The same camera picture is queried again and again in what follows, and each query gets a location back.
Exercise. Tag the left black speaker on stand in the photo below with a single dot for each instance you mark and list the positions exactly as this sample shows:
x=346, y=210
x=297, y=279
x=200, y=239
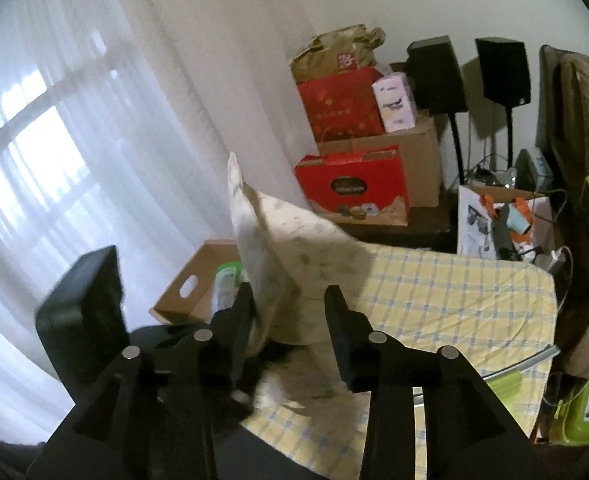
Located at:
x=439, y=87

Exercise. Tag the grey electronic box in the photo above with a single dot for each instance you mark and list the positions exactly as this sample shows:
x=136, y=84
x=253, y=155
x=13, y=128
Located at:
x=533, y=171

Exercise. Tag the brown sofa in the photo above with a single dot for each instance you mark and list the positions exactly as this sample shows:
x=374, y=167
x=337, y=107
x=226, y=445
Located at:
x=565, y=143

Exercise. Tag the green white snack canister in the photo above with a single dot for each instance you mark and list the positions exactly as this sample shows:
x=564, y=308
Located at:
x=227, y=281

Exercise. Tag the right black speaker on stand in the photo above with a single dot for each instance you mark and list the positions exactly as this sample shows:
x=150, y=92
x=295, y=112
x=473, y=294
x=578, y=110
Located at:
x=505, y=77

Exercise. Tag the red collection gift box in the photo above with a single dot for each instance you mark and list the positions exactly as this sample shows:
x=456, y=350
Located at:
x=362, y=187

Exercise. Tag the open cardboard box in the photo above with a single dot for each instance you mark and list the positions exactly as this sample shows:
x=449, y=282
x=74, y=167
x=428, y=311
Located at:
x=188, y=297

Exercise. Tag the yellow plaid tablecloth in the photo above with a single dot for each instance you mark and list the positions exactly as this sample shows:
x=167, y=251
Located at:
x=497, y=313

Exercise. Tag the white patterned cloth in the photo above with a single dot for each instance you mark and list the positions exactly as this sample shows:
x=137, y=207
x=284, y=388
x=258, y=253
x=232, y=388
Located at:
x=291, y=256

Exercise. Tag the lime green bin with sticker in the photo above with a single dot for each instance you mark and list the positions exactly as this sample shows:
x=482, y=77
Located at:
x=570, y=425

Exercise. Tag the pink white tissue pack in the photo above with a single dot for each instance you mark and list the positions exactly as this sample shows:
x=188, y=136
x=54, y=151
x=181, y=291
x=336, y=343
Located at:
x=396, y=105

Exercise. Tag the red patterned gift bag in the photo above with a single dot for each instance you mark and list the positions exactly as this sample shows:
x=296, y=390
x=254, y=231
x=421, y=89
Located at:
x=342, y=106

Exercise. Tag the green handled window squeegee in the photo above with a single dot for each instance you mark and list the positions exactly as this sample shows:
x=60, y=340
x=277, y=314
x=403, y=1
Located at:
x=506, y=383

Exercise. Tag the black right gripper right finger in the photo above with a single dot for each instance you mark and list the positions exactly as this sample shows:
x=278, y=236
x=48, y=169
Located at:
x=354, y=342

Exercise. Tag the brown paper bag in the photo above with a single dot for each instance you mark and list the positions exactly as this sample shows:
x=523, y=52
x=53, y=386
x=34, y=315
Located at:
x=337, y=52

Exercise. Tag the white sheer curtain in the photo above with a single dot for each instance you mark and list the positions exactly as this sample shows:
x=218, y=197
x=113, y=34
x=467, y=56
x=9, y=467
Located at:
x=117, y=120

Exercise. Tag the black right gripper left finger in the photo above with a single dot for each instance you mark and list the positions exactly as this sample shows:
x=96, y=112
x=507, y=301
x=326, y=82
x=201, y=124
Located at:
x=231, y=329

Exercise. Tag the black speaker on stand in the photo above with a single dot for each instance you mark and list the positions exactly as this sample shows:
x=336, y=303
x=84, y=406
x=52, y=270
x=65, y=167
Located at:
x=439, y=87
x=505, y=77

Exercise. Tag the large brown cardboard box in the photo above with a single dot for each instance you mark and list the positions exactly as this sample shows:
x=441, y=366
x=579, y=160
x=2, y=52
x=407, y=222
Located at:
x=420, y=155

